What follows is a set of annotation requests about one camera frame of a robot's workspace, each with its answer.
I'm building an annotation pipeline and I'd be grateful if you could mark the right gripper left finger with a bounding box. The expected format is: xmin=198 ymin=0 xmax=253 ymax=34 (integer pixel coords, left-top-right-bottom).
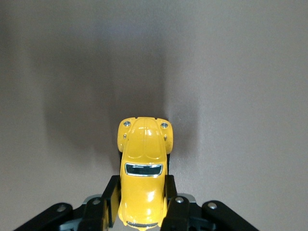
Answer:
xmin=14 ymin=175 xmax=122 ymax=231

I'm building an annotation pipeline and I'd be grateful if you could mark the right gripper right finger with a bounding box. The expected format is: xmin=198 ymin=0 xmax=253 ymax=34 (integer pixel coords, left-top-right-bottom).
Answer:
xmin=161 ymin=175 xmax=259 ymax=231

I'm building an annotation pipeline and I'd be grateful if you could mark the yellow beetle toy car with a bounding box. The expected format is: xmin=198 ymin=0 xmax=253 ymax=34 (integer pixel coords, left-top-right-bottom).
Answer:
xmin=117 ymin=116 xmax=174 ymax=228

